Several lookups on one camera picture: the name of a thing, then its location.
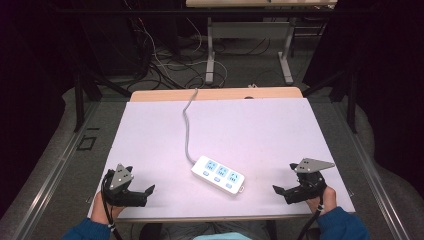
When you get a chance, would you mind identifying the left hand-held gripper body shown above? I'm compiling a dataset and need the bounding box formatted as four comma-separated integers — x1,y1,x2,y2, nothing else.
101,163,148,208

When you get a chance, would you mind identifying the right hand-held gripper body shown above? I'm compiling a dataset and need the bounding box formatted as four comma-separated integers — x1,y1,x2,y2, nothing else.
285,157,336,205

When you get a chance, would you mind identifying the person's right hand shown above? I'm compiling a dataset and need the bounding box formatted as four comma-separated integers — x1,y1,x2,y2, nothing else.
305,185,338,215

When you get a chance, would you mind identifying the person's left hand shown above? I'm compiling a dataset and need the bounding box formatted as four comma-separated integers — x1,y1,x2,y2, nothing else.
90,191,125,226

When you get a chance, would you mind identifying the white table mat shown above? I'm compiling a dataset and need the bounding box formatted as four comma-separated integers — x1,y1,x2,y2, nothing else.
87,97,356,220

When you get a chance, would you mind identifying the white power strip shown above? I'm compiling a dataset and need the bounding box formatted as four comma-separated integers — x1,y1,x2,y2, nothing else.
190,155,246,196

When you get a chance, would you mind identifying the person's lap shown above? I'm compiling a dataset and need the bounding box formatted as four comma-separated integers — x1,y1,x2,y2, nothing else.
139,221,278,240

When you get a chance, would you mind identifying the black metal stand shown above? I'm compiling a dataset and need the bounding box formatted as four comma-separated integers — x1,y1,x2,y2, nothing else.
73,68,133,133
301,68,358,134

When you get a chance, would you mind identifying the wooden table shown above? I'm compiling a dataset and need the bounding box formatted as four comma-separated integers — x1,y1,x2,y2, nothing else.
115,86,356,224

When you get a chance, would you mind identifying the dark curtain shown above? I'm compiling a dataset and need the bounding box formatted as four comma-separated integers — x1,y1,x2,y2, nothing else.
0,0,84,219
301,0,424,201

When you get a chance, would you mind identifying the white-legged background table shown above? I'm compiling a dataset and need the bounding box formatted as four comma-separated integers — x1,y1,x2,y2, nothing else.
185,0,338,86

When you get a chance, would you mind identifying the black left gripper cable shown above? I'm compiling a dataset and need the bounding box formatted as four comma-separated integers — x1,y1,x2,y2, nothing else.
100,171,124,240

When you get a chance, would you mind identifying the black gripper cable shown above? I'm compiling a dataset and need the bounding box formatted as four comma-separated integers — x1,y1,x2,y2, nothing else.
295,195,325,240
100,171,124,240

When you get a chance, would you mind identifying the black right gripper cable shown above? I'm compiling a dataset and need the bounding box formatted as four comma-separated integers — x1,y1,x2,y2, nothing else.
295,195,325,240

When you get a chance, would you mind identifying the metal floor rail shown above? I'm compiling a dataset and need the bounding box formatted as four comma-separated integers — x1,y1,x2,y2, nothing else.
9,101,101,240
333,101,413,240

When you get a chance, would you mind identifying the grey power strip cable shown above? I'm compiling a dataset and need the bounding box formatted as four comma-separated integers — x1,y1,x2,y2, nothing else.
182,87,200,165

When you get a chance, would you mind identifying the tangle of floor cables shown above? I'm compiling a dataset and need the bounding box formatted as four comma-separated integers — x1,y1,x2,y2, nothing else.
123,0,272,90

